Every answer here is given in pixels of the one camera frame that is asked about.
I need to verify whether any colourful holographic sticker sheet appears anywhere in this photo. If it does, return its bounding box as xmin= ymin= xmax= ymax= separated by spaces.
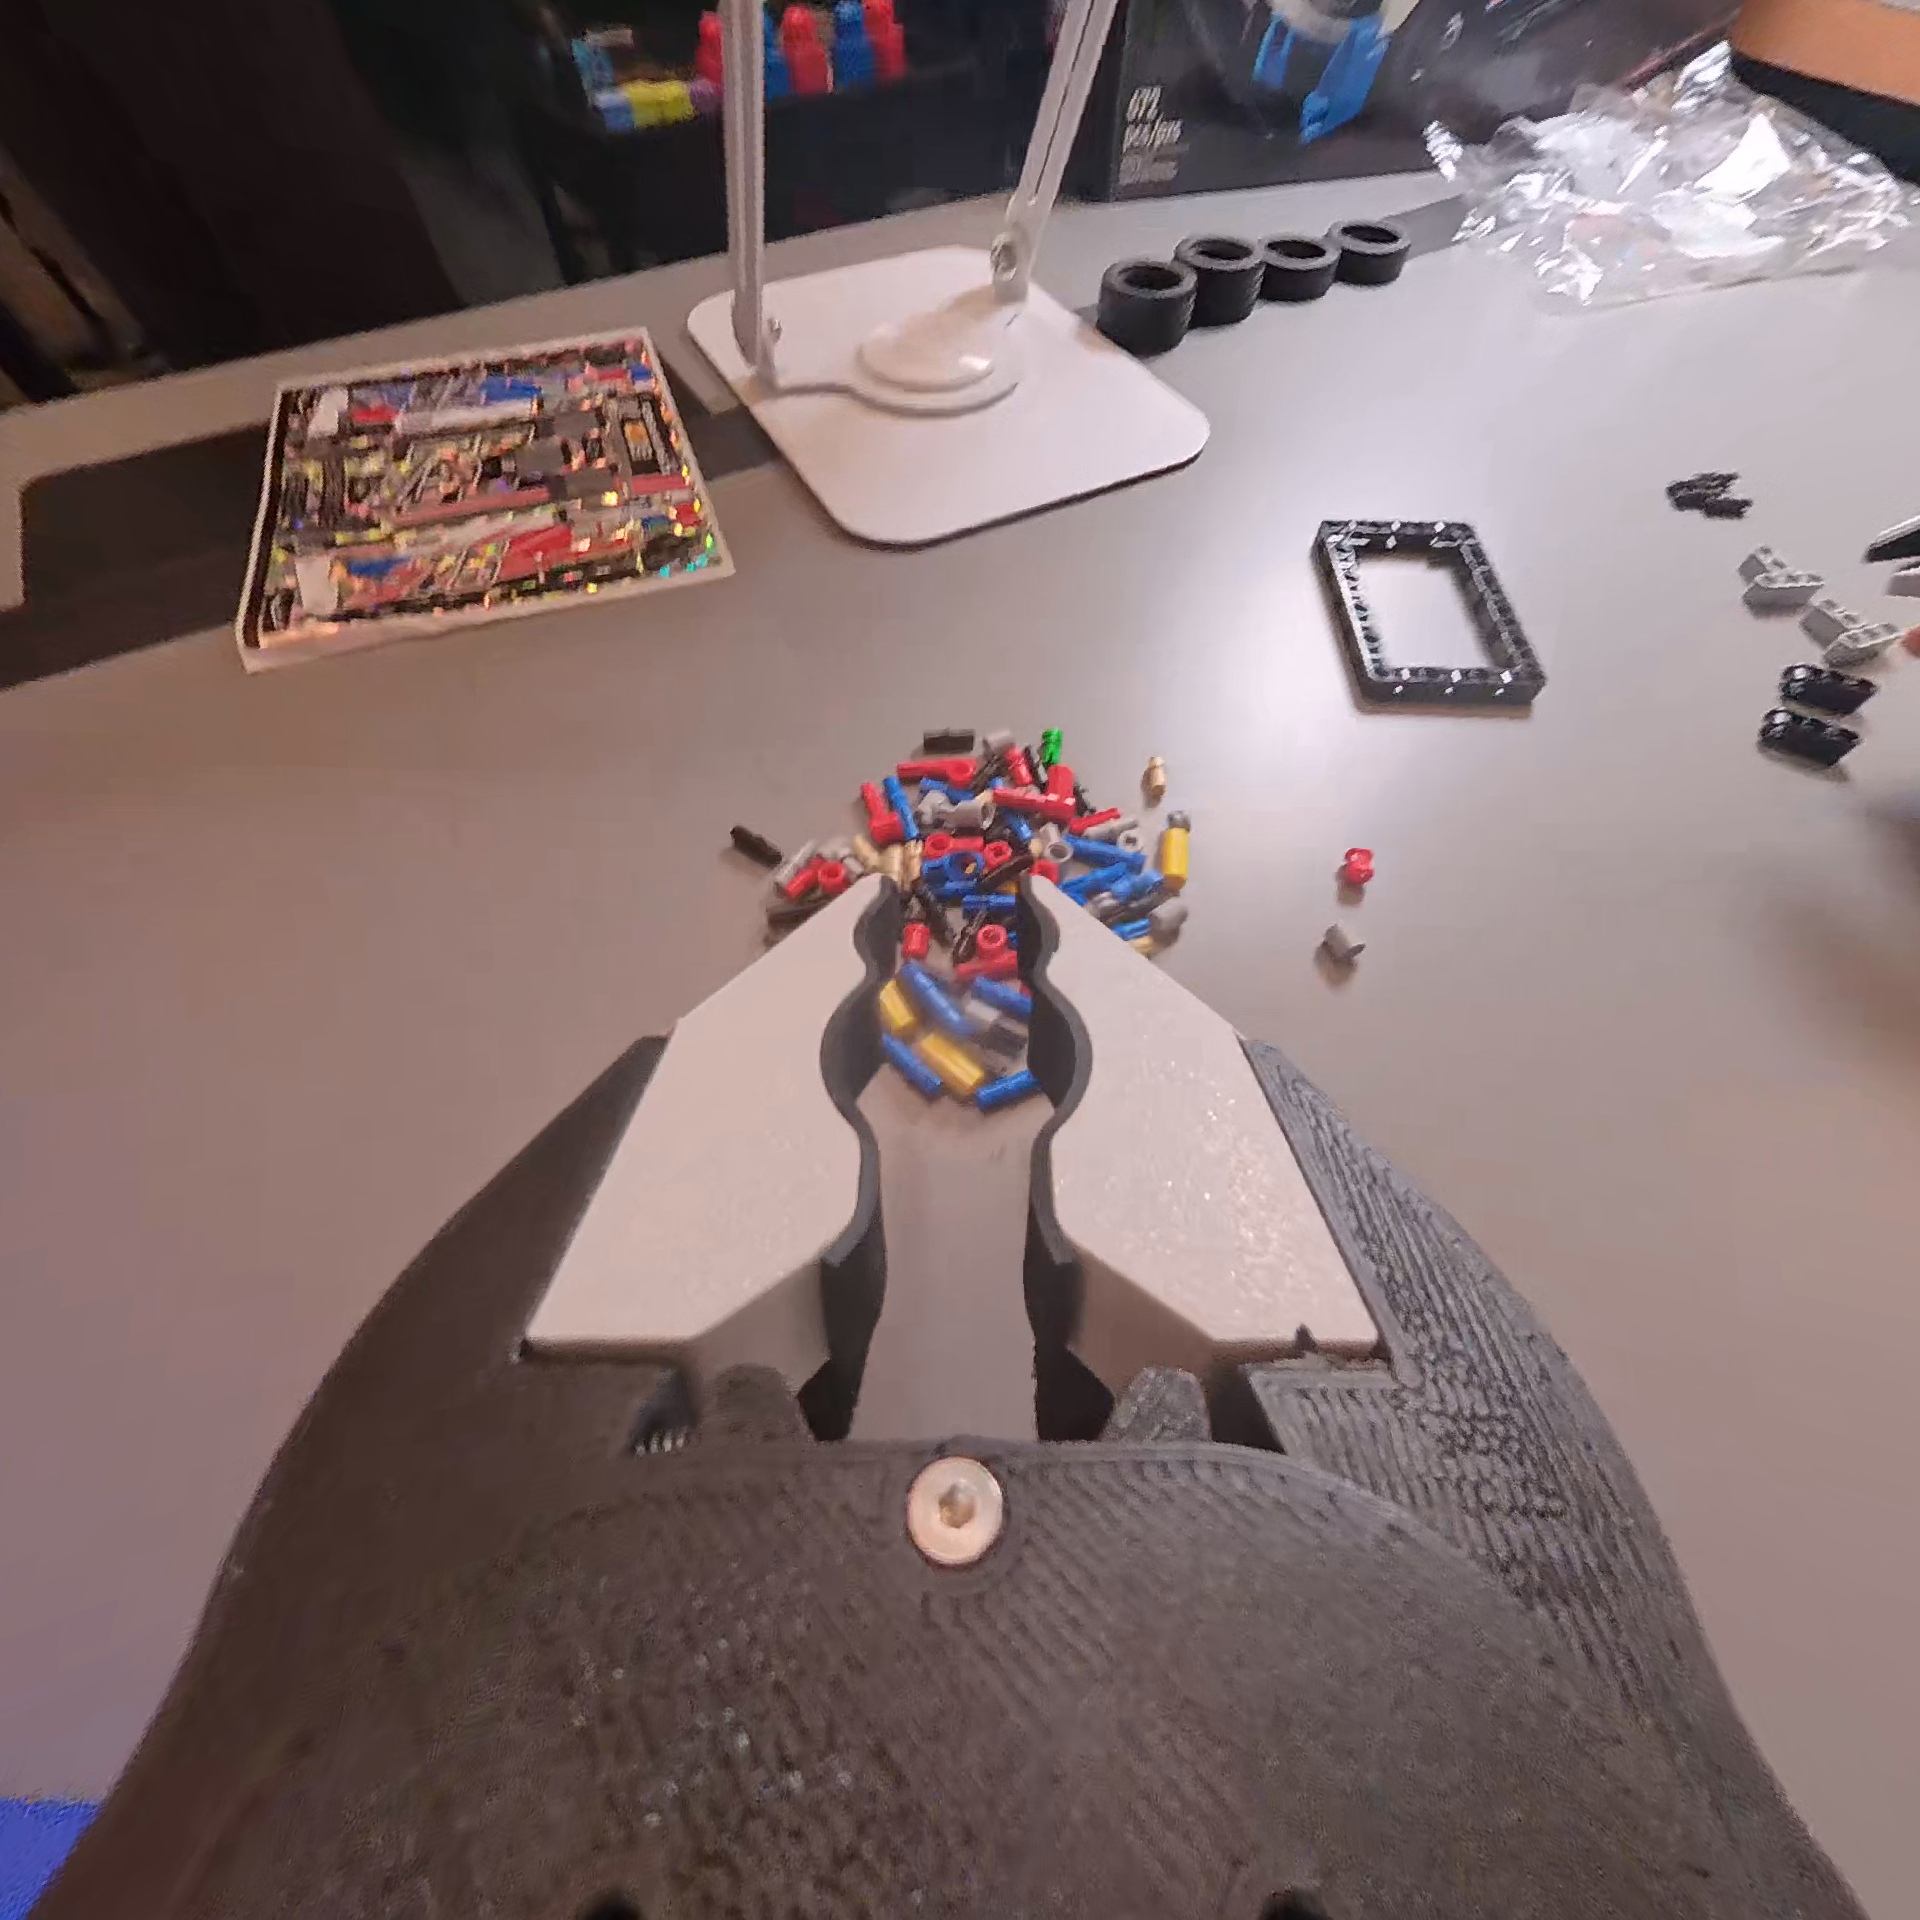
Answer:
xmin=235 ymin=324 xmax=738 ymax=675

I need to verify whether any black crate with colourful bricks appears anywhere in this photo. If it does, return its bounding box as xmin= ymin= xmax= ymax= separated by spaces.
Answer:
xmin=562 ymin=0 xmax=927 ymax=145

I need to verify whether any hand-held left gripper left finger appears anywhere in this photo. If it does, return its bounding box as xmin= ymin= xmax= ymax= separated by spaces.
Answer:
xmin=522 ymin=878 xmax=905 ymax=1441

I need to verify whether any black lego set box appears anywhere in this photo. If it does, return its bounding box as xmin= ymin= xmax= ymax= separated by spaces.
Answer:
xmin=1102 ymin=0 xmax=1752 ymax=205

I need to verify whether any white book stand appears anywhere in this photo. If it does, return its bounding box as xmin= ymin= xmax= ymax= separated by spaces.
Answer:
xmin=686 ymin=0 xmax=1217 ymax=547

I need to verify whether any pile of small colourful lego pins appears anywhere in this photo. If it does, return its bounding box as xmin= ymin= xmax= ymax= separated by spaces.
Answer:
xmin=763 ymin=723 xmax=1203 ymax=1116

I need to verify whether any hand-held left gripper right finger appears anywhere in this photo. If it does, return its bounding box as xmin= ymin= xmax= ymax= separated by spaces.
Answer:
xmin=1017 ymin=873 xmax=1383 ymax=1441

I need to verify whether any clear crumpled plastic bag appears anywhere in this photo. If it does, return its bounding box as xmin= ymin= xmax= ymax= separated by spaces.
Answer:
xmin=1424 ymin=41 xmax=1915 ymax=310

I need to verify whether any black rectangular lego frame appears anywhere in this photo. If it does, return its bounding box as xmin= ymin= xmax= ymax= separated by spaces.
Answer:
xmin=1312 ymin=517 xmax=1549 ymax=715

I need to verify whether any tan curved object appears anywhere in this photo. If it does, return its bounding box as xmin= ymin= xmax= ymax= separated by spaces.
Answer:
xmin=1734 ymin=0 xmax=1920 ymax=77

